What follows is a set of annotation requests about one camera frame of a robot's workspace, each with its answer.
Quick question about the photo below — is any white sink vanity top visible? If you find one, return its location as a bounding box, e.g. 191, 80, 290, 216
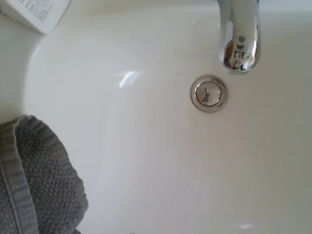
0, 0, 312, 234

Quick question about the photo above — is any chrome sink faucet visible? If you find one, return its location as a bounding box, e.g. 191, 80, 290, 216
215, 0, 262, 75

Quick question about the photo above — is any chrome sink drain stopper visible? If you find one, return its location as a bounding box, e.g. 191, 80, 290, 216
190, 75, 230, 114

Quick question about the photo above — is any grey terry towel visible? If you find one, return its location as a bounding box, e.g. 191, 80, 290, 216
0, 114, 89, 234

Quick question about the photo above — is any white plastic bottle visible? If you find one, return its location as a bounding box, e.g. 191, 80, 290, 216
0, 0, 72, 35

